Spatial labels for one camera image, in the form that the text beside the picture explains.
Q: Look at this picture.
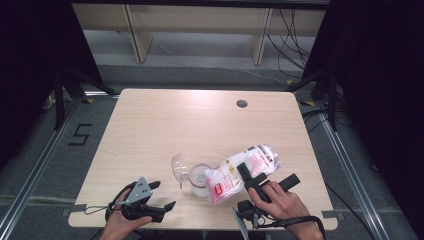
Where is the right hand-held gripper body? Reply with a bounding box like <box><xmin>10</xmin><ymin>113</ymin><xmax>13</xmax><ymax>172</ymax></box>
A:
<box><xmin>229</xmin><ymin>173</ymin><xmax>301</xmax><ymax>240</ymax></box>

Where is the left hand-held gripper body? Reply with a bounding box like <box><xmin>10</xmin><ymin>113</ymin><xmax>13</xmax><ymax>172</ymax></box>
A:
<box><xmin>111</xmin><ymin>176</ymin><xmax>167</xmax><ymax>224</ymax></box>

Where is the red and white spout pouch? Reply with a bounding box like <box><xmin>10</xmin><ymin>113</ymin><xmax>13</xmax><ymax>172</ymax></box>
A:
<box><xmin>204</xmin><ymin>143</ymin><xmax>284</xmax><ymax>206</ymax></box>

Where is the clear glass jar with lid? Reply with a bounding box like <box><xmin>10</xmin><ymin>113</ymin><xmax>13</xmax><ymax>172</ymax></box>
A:
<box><xmin>171</xmin><ymin>151</ymin><xmax>219</xmax><ymax>200</ymax></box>

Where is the person's right hand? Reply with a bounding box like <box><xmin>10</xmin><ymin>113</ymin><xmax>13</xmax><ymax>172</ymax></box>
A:
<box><xmin>248</xmin><ymin>180</ymin><xmax>314</xmax><ymax>229</ymax></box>

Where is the person's left hand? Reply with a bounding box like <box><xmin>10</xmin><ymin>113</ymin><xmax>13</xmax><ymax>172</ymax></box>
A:
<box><xmin>103</xmin><ymin>188</ymin><xmax>154</xmax><ymax>237</ymax></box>

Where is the grey tape strip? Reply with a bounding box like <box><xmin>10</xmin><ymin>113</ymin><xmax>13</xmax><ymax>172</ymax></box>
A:
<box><xmin>321</xmin><ymin>210</ymin><xmax>344</xmax><ymax>220</ymax></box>
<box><xmin>61</xmin><ymin>203</ymin><xmax>88</xmax><ymax>218</ymax></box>

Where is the black metal stand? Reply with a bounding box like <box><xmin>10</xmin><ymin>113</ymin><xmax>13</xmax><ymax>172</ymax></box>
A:
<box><xmin>53</xmin><ymin>64</ymin><xmax>118</xmax><ymax>131</ymax></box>
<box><xmin>286</xmin><ymin>68</ymin><xmax>338</xmax><ymax>132</ymax></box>

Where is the light wooden shelf unit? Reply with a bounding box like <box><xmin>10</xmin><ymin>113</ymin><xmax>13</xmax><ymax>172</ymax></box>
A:
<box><xmin>73</xmin><ymin>3</ymin><xmax>326</xmax><ymax>66</ymax></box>

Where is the black curtain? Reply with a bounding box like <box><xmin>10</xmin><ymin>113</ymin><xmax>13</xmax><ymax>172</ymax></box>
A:
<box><xmin>0</xmin><ymin>0</ymin><xmax>105</xmax><ymax>171</ymax></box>
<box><xmin>301</xmin><ymin>0</ymin><xmax>424</xmax><ymax>233</ymax></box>

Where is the black wrist strap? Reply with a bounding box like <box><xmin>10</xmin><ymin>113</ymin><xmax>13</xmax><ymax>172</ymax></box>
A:
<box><xmin>105</xmin><ymin>181</ymin><xmax>137</xmax><ymax>222</ymax></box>
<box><xmin>256</xmin><ymin>215</ymin><xmax>327</xmax><ymax>240</ymax></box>

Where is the thin cord loop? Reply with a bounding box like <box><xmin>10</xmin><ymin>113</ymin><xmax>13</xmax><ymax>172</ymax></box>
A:
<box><xmin>83</xmin><ymin>204</ymin><xmax>111</xmax><ymax>215</ymax></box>

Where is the black floor cable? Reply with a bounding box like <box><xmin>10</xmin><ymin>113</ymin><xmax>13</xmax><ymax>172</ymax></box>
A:
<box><xmin>324</xmin><ymin>182</ymin><xmax>378</xmax><ymax>240</ymax></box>

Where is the thin white floor cable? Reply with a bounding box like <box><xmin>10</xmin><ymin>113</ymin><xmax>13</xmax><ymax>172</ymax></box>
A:
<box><xmin>206</xmin><ymin>65</ymin><xmax>289</xmax><ymax>85</ymax></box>

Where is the metal floor rail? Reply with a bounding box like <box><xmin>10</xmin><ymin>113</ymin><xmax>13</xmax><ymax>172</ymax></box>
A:
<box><xmin>314</xmin><ymin>108</ymin><xmax>389</xmax><ymax>240</ymax></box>
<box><xmin>0</xmin><ymin>98</ymin><xmax>83</xmax><ymax>231</ymax></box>

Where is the bundle of black cables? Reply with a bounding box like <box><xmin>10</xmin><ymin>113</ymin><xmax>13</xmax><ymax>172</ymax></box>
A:
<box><xmin>266</xmin><ymin>8</ymin><xmax>316</xmax><ymax>79</ymax></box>

